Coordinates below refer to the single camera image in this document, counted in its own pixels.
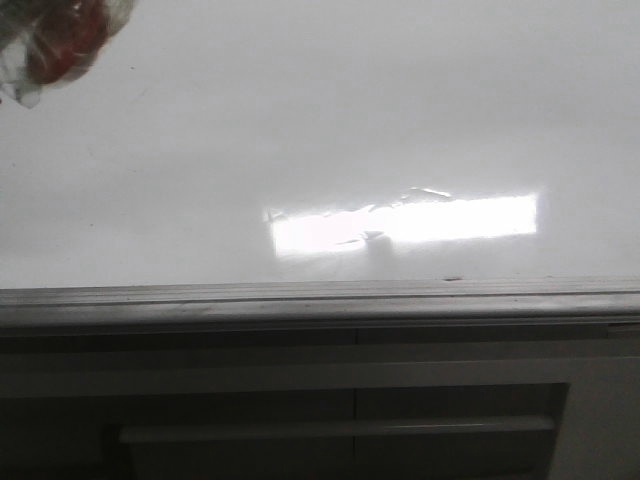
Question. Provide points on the red magnet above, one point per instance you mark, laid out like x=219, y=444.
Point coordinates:
x=52, y=43

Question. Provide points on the grey cabinet handle bar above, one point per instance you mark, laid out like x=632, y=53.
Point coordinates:
x=335, y=429

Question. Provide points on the grey aluminium whiteboard frame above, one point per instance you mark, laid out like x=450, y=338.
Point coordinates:
x=442, y=302

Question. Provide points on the white whiteboard surface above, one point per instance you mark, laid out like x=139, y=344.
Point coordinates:
x=268, y=141

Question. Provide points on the grey cabinet with recessed panel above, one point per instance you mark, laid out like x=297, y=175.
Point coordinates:
x=65, y=399

